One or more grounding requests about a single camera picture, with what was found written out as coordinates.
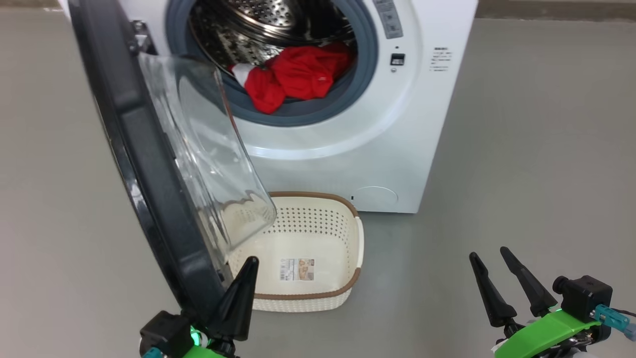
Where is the grey metal door hinge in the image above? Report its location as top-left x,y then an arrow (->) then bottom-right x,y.
130,20 -> 152,55

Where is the teal right cable connector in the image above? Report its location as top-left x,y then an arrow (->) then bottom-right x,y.
594,304 -> 636,341

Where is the white front-load washing machine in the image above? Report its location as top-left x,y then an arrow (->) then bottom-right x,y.
60,0 -> 478,214

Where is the plain red garment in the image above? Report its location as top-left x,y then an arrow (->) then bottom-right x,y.
268,42 -> 356,101

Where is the cream perforated basket brown rim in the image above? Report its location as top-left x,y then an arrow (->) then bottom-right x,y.
219,191 -> 365,313

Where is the grey rectangular warning sticker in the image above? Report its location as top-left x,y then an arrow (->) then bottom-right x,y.
372,0 -> 404,39

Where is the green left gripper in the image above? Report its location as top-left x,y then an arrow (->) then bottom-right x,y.
181,257 -> 260,358

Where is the black round glass washer door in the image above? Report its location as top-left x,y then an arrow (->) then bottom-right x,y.
67,0 -> 277,324

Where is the grey rubber door gasket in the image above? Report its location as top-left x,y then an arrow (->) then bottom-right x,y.
165,0 -> 379,127

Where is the printed label sticker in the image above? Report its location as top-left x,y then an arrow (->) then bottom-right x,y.
280,258 -> 315,281

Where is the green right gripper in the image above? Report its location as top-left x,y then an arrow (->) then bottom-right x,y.
469,246 -> 602,358

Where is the round drain filter cover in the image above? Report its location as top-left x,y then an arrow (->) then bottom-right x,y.
352,186 -> 399,209

